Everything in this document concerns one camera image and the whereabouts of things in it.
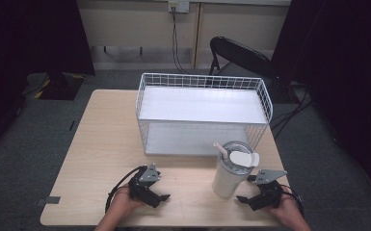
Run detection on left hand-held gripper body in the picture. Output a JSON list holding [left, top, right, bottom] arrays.
[[127, 163, 162, 204]]

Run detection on person's right hand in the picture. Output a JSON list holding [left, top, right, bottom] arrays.
[[263, 195, 299, 223]]

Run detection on white wire shelf rack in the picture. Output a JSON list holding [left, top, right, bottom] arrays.
[[135, 72, 275, 158]]

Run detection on black wall socket cable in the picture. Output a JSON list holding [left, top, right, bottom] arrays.
[[171, 6, 191, 76]]

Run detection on black stand base yellow tape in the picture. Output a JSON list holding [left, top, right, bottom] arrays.
[[21, 71, 87, 101]]

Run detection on white cup with straw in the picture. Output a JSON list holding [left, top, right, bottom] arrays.
[[211, 141, 261, 199]]

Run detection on black floor cables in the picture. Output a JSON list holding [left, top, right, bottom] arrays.
[[269, 84, 314, 140]]

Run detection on grey tape piece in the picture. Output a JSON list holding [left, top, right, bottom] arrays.
[[35, 195, 62, 207]]

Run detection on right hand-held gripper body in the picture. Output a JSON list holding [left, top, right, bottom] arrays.
[[247, 168, 288, 210]]

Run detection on person's left hand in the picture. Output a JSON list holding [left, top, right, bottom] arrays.
[[108, 185, 146, 219]]

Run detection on black curtain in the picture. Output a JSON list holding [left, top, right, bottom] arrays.
[[269, 0, 371, 196], [0, 0, 96, 162]]

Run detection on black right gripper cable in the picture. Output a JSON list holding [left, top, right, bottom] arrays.
[[279, 183, 305, 218]]

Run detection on white wall socket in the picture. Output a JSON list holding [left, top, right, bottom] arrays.
[[168, 0, 191, 14]]

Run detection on black folding chair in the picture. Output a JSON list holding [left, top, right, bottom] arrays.
[[208, 36, 282, 85]]

